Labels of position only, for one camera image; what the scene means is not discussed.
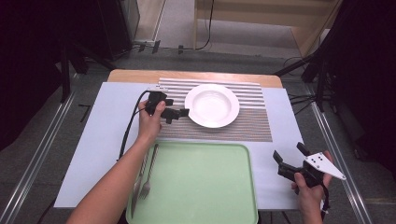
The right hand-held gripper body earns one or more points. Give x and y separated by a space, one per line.
320 165

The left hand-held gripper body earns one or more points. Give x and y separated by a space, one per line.
155 97

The white deep plate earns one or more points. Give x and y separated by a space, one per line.
211 105

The green plastic tray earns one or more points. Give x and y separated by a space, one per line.
202 183

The silver fork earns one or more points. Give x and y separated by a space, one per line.
146 188

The person's left hand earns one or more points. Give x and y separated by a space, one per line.
149 127

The person's right hand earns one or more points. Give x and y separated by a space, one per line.
309 199

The wooden table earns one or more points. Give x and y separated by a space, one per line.
134 76

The striped grey placemat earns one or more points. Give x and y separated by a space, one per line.
252 124

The white table cover sheet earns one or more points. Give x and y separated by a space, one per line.
106 124

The black stand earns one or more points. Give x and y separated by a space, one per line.
319 81
66 74

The black box cabinet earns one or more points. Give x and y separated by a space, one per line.
118 28

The black curtain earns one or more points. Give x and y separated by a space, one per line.
28 62
367 77

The wooden cabinet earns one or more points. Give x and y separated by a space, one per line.
255 12

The metal floor rail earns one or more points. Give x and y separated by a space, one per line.
342 146
34 155

